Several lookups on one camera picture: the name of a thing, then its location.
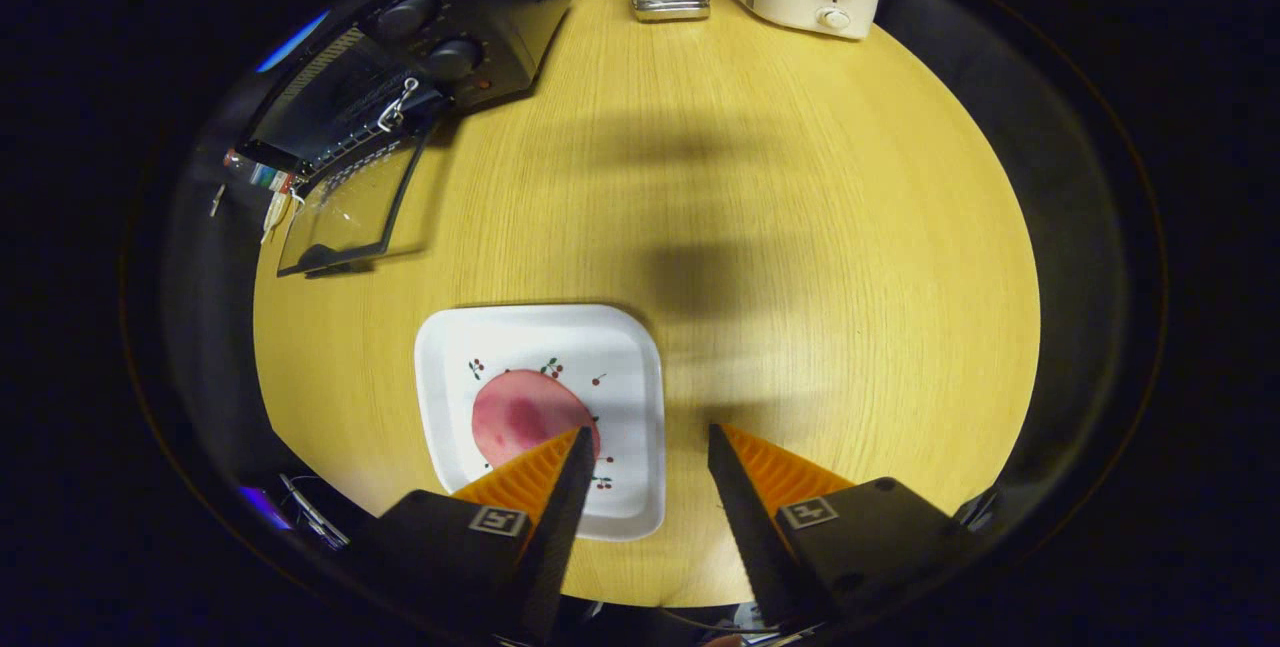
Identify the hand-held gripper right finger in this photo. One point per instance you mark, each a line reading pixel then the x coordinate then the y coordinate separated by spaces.
pixel 750 527

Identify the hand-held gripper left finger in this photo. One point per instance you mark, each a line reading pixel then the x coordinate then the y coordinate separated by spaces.
pixel 560 527

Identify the round pink ham slice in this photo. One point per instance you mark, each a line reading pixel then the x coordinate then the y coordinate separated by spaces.
pixel 525 417

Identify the white cherry-print plate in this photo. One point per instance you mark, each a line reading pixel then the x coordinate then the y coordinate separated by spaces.
pixel 560 337

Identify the black toaster oven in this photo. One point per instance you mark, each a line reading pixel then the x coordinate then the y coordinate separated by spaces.
pixel 500 17

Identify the small white snack dish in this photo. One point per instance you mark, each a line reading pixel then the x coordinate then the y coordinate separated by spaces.
pixel 274 215

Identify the clear plastic water bottle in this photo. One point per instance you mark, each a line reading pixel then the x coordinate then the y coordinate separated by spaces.
pixel 262 174

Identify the small white clip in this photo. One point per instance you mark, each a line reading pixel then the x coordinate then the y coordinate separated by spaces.
pixel 216 200

